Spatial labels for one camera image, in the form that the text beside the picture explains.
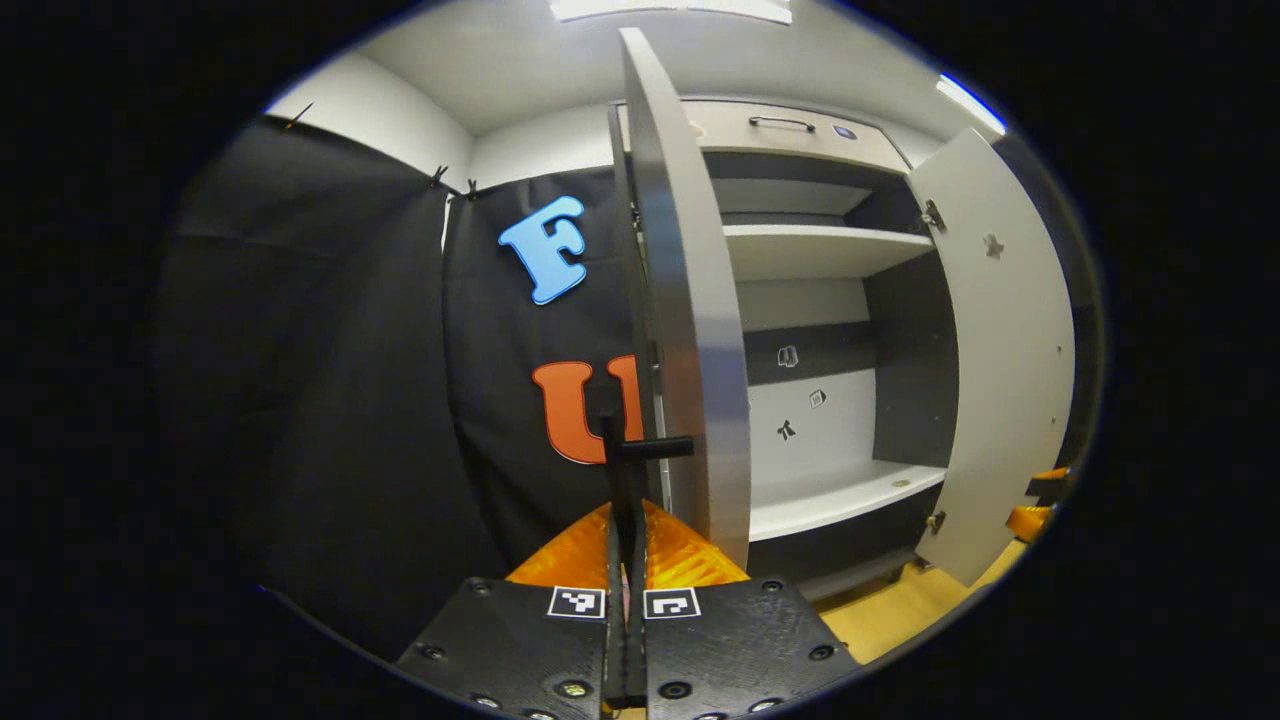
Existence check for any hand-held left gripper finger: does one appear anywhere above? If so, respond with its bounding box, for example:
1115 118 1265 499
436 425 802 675
628 500 861 720
395 500 633 720

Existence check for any black door handle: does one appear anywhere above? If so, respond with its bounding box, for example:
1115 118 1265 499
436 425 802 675
597 412 696 601

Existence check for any beige cabinet drawer front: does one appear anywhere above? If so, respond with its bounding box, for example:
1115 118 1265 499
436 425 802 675
680 97 913 173

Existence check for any small ceiling light panel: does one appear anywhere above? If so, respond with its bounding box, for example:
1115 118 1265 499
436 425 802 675
935 73 1007 136

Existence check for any beige cabinet door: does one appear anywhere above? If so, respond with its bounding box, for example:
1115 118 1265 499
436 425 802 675
618 27 753 571
905 127 1077 588

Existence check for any long ceiling light panel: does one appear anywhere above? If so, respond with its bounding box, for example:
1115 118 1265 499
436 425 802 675
548 0 793 26

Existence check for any beige double-door shoe cabinet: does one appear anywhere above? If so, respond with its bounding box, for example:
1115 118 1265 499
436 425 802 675
605 95 1001 601

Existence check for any white cabinet shelf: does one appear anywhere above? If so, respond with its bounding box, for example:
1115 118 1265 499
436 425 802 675
723 224 937 283
748 460 947 543

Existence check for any black backdrop cloth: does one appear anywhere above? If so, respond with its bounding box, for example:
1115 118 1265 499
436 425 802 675
150 115 666 661

